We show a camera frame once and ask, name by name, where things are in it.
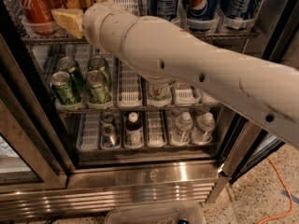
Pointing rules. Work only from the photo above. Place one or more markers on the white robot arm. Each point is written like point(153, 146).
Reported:
point(264, 92)

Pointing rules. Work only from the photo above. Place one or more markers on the red cola can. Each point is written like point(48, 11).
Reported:
point(38, 15)

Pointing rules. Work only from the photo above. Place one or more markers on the rear left green can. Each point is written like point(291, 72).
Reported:
point(72, 67)

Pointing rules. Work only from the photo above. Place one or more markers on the green can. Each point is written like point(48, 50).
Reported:
point(97, 88)
point(64, 88)
point(101, 64)
point(72, 67)

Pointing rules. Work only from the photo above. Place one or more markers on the blue can with label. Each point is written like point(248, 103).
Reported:
point(165, 9)

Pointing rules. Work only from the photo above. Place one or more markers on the front left green can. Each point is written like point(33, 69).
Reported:
point(64, 88)

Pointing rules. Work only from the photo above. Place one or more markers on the white middle shelf tray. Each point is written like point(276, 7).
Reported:
point(129, 91)

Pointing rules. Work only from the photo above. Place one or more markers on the blue pepsi can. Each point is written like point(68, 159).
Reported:
point(200, 11)

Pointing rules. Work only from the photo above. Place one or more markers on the rear silver blue can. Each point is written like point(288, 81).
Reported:
point(107, 117)

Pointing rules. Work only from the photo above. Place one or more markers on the silver blue can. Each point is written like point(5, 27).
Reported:
point(110, 138)
point(107, 117)

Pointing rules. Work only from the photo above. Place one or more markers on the stainless steel fridge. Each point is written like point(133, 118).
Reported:
point(65, 171)

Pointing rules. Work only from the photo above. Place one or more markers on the front silver blue can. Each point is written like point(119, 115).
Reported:
point(110, 138)

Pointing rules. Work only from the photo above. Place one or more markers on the fridge glass door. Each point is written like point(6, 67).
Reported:
point(253, 146)

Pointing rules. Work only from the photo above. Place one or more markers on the dark drink bottle white cap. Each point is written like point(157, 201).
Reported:
point(134, 131)

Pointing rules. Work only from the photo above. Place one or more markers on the left clear water bottle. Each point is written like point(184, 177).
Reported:
point(182, 128)

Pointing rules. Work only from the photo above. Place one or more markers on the clear water bottle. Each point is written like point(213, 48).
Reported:
point(203, 129)
point(182, 128)

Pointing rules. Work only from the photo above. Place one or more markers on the right clear water bottle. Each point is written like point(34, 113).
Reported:
point(203, 129)

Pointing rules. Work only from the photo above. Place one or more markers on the clear plastic bin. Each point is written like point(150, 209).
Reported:
point(186, 212)

